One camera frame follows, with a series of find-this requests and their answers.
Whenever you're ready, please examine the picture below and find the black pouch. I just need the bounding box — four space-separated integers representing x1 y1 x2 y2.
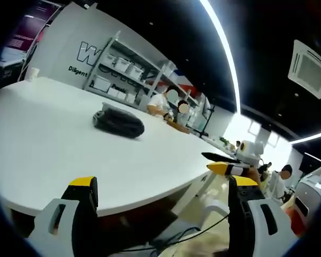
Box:
93 102 146 140

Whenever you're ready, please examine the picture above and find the black tripod stand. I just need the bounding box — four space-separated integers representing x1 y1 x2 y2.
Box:
186 103 217 138

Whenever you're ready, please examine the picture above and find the white chair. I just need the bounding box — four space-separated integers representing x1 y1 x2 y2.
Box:
202 197 230 224

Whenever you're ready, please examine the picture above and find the white rounded machine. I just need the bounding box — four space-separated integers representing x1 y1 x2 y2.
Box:
293 171 321 238

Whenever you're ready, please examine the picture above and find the ceiling air conditioner unit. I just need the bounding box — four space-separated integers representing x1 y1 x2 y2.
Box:
287 39 321 100

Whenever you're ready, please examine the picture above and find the long ceiling light strip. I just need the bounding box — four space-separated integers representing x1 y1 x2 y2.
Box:
199 0 242 114

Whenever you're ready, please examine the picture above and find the grey metal shelf rack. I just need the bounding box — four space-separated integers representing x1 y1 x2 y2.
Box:
82 30 202 114

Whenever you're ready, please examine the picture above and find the white storage box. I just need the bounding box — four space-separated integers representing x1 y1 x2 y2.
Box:
129 65 144 80
116 57 131 73
91 75 112 94

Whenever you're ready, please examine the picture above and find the black floor cable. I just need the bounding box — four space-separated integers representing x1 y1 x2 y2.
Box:
123 213 230 253

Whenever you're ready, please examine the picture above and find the purple wall poster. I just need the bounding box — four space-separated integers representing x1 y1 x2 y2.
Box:
6 0 62 52

